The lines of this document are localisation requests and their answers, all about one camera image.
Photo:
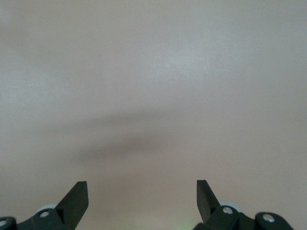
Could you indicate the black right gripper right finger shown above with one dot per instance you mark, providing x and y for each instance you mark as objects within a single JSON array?
[{"x": 211, "y": 215}]

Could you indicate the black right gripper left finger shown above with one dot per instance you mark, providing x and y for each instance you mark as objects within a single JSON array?
[{"x": 69, "y": 210}]

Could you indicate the brown table mat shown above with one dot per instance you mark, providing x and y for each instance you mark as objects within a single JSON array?
[{"x": 153, "y": 72}]

